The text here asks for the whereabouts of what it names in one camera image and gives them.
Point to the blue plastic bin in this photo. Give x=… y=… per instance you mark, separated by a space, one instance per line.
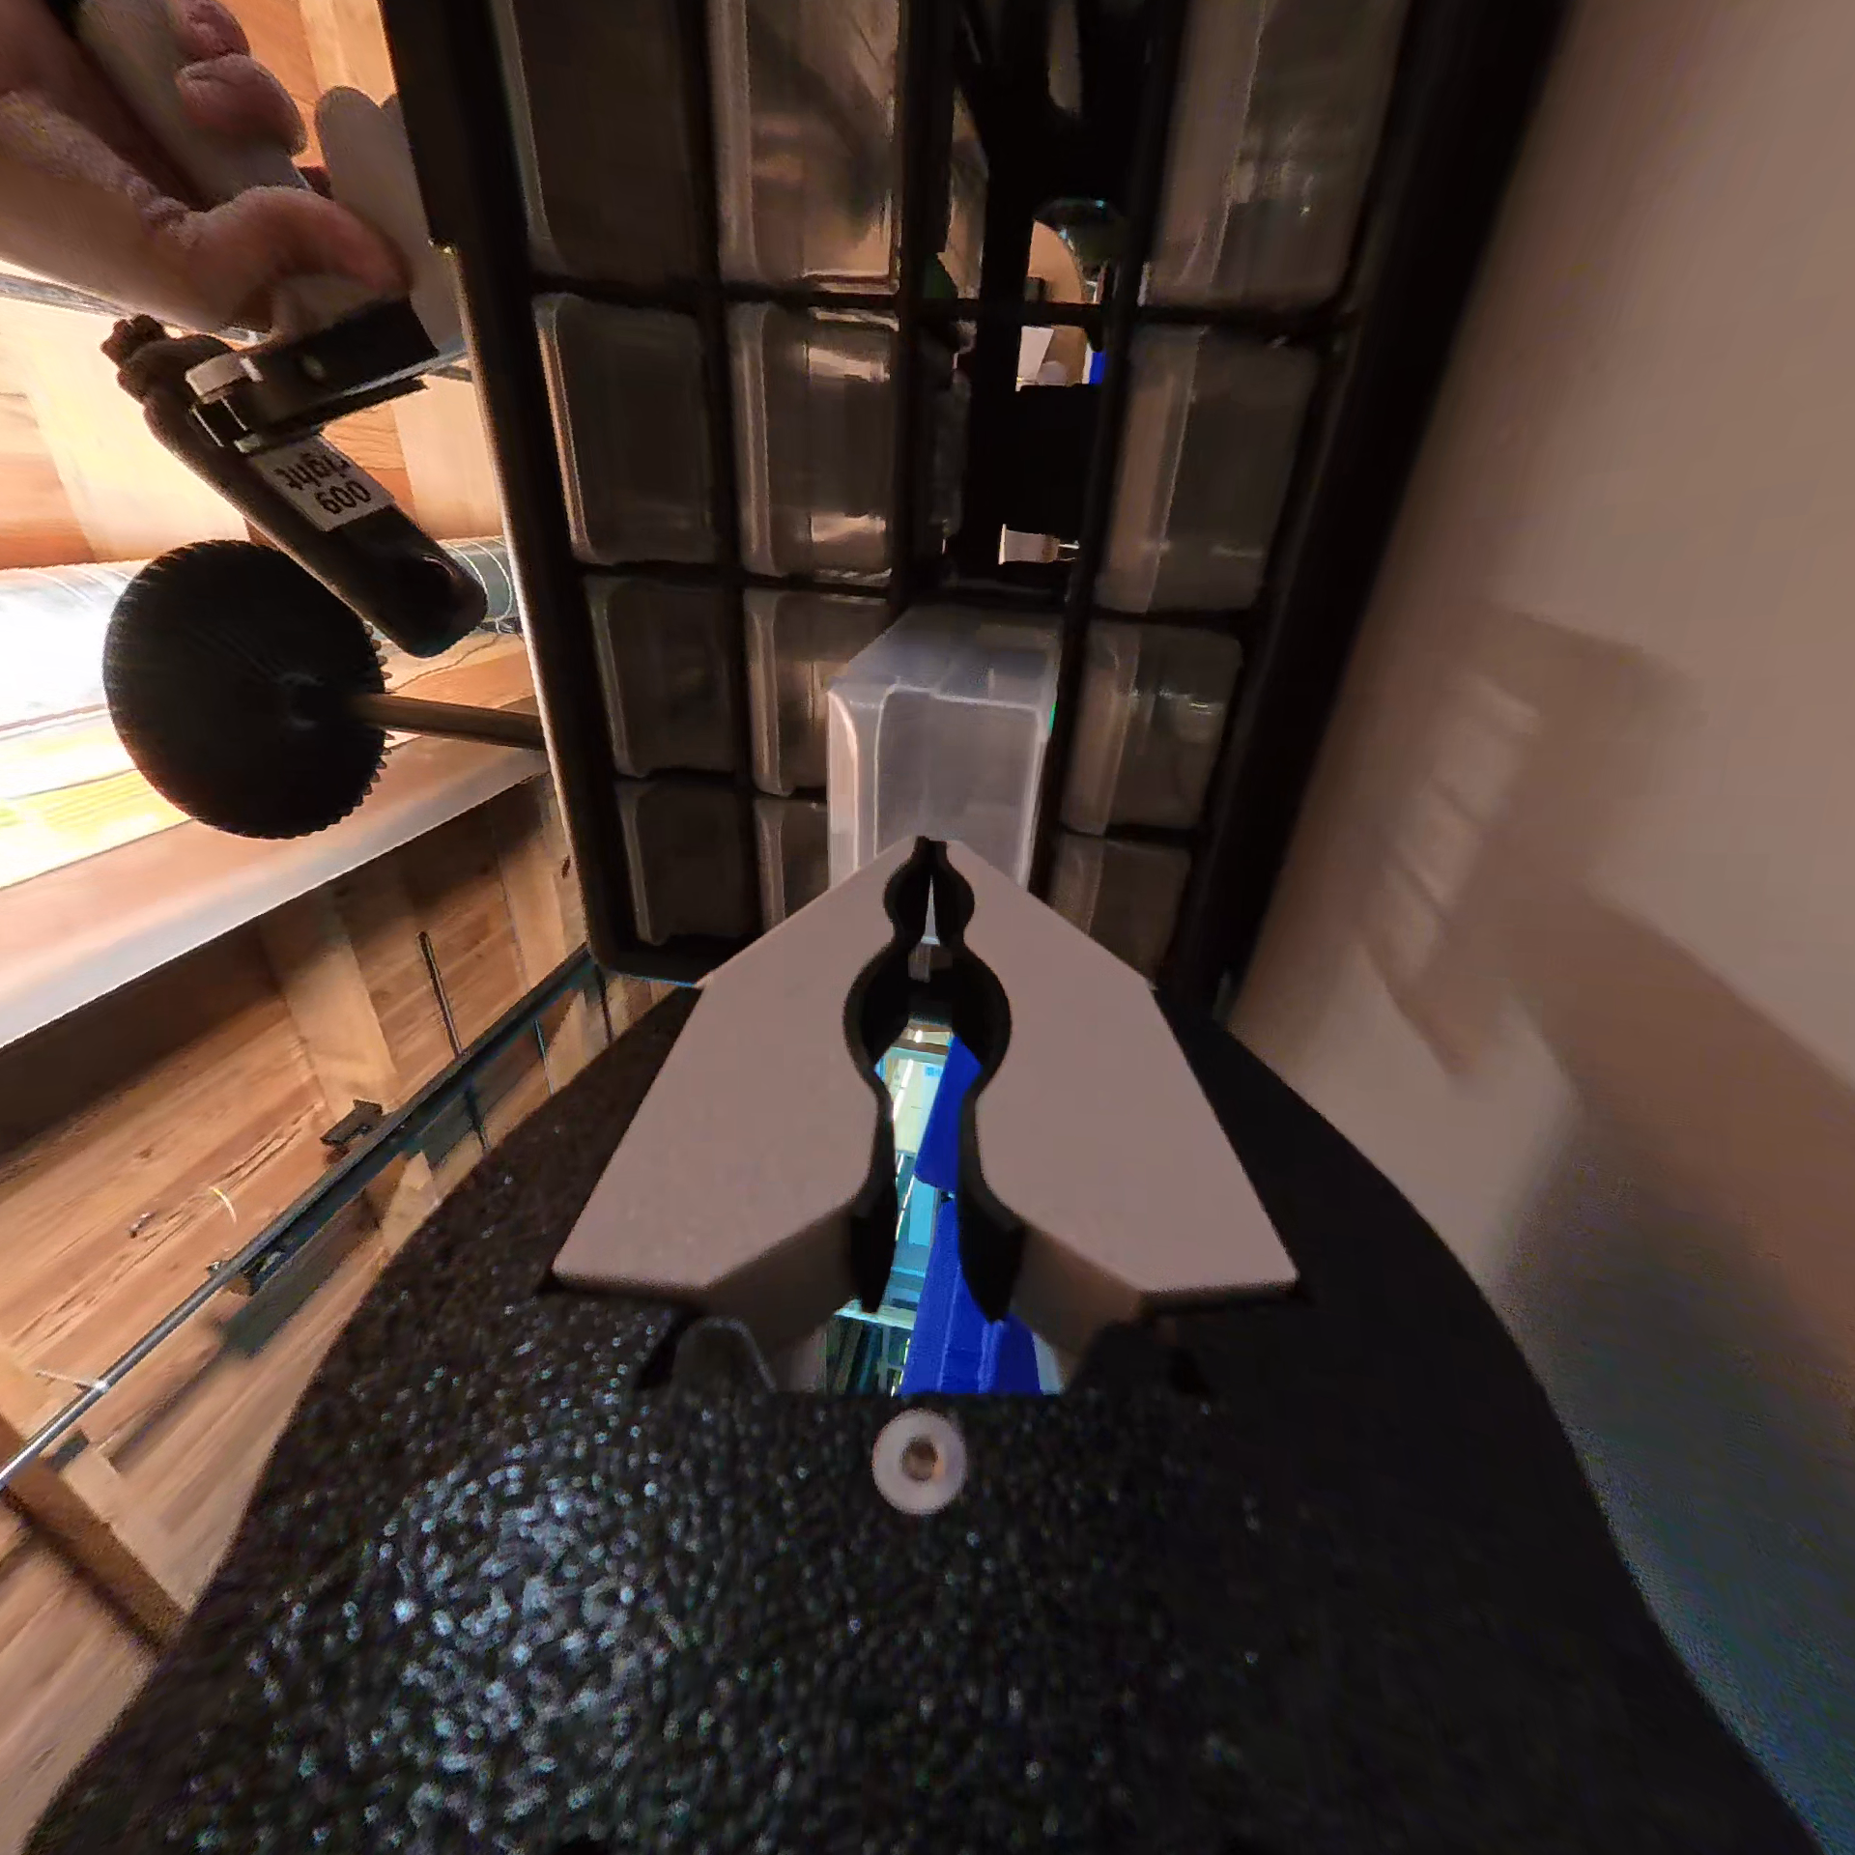
x=964 y=1354

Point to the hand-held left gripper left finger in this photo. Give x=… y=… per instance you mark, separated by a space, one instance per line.
x=725 y=1145

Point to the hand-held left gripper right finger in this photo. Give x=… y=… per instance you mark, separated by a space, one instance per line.
x=1132 y=1160

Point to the black storage cabinet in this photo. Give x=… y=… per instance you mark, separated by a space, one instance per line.
x=506 y=436

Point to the clear plastic storage drawer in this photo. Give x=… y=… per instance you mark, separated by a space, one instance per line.
x=941 y=753

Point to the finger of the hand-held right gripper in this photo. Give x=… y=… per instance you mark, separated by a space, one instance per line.
x=370 y=159

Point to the bank of frosted drawers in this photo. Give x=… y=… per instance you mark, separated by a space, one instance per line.
x=640 y=436

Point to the grey desk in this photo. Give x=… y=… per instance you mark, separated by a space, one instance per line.
x=1666 y=436

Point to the dark ceiling track rail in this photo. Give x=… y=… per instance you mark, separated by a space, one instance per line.
x=377 y=1152

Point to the person's right hand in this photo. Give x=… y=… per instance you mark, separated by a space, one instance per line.
x=145 y=245

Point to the black pleated ceiling lamp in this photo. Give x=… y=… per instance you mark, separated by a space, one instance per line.
x=217 y=695

